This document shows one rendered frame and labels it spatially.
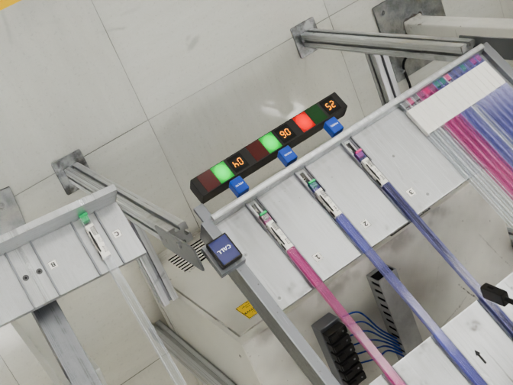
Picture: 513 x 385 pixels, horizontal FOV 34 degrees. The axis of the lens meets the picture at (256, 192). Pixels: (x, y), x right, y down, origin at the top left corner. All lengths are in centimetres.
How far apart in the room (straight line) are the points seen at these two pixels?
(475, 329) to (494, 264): 58
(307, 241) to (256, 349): 33
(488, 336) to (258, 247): 42
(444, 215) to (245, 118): 66
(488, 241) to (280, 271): 71
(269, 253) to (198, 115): 83
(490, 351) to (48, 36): 122
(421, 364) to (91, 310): 105
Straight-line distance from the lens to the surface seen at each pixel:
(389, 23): 251
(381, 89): 214
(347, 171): 154
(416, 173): 157
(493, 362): 148
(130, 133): 214
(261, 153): 154
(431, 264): 191
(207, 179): 151
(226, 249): 139
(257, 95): 229
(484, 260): 202
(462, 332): 147
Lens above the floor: 198
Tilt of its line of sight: 58 degrees down
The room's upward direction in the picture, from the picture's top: 112 degrees clockwise
